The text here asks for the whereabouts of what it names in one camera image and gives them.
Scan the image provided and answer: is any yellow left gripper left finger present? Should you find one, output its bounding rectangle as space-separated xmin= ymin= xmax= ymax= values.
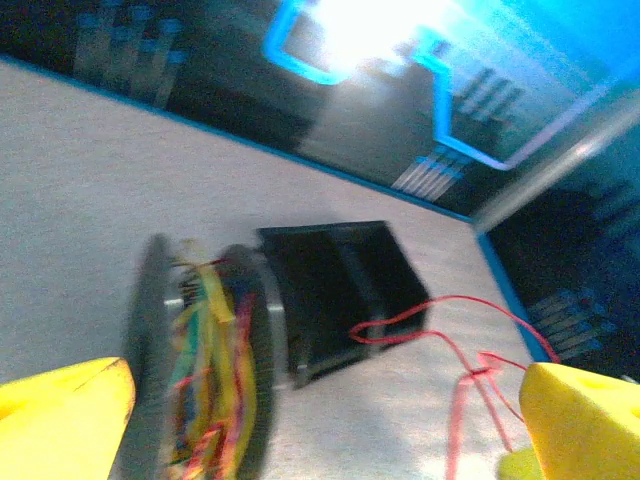
xmin=0 ymin=356 xmax=137 ymax=480

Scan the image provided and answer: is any green cable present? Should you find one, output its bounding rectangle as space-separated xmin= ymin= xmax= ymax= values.
xmin=169 ymin=309 xmax=201 ymax=396

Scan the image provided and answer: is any grey perforated cable spool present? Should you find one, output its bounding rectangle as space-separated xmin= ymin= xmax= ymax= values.
xmin=123 ymin=233 xmax=290 ymax=480

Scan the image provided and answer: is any red cable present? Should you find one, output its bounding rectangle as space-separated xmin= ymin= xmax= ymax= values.
xmin=169 ymin=257 xmax=562 ymax=480

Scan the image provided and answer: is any bundle of coloured wires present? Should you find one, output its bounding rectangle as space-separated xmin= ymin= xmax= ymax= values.
xmin=169 ymin=264 xmax=251 ymax=480

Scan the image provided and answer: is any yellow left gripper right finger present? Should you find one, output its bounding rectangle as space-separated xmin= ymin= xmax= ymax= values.
xmin=518 ymin=362 xmax=640 ymax=480

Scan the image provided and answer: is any aluminium frame post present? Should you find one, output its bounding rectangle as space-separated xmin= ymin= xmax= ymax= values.
xmin=472 ymin=97 xmax=640 ymax=237

